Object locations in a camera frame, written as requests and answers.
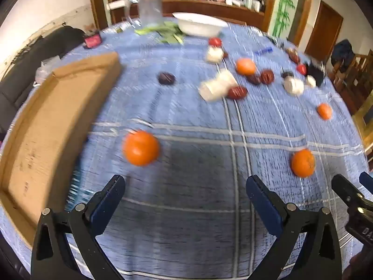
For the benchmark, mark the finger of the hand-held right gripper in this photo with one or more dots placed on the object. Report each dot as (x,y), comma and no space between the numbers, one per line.
(367,182)
(345,189)

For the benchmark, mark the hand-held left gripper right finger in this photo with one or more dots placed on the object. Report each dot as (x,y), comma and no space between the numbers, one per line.
(263,201)

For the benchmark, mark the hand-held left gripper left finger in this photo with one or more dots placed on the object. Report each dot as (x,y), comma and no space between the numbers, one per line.
(109,198)

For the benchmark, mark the orange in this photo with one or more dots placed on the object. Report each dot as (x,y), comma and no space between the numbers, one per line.
(324,111)
(141,148)
(245,66)
(303,163)

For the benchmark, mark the brown cardboard box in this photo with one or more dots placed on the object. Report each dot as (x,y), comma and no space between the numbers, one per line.
(38,140)

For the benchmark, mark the dark brown date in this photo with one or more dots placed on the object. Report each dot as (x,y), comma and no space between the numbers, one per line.
(166,78)

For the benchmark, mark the small white yam piece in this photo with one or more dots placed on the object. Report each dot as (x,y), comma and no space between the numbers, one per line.
(310,81)

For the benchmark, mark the wooden chair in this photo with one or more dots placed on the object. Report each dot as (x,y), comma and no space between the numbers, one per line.
(361,64)

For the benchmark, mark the black object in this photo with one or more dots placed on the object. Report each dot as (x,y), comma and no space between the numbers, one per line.
(316,73)

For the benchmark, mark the small red tomato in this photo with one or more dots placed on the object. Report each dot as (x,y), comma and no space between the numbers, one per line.
(215,41)
(301,69)

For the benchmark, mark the small dark date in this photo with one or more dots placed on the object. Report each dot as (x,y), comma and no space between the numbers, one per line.
(288,73)

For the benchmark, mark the dark clothing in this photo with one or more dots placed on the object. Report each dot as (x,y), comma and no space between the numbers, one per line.
(342,51)

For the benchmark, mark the brown dates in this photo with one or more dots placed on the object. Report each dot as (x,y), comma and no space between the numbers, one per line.
(293,55)

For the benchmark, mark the clear plastic bag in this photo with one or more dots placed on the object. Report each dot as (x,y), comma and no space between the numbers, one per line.
(43,70)

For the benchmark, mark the brown wooden door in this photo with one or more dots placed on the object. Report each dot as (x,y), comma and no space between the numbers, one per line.
(323,35)

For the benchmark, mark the black sofa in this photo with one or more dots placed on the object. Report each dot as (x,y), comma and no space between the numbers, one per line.
(26,64)

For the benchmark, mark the black jar with red label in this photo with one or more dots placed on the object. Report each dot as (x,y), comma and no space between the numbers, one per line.
(92,40)

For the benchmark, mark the green leafy vegetables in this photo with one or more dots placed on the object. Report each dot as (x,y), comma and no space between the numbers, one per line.
(166,32)

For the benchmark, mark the white bowl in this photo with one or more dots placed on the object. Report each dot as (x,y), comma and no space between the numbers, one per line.
(201,24)

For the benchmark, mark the glass pitcher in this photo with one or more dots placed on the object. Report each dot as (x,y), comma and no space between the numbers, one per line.
(150,8)

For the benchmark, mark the wooden counter cabinet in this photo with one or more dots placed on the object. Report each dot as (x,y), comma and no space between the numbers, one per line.
(204,7)

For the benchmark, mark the green bamboo wall decal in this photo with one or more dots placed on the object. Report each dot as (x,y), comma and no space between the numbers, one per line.
(281,8)

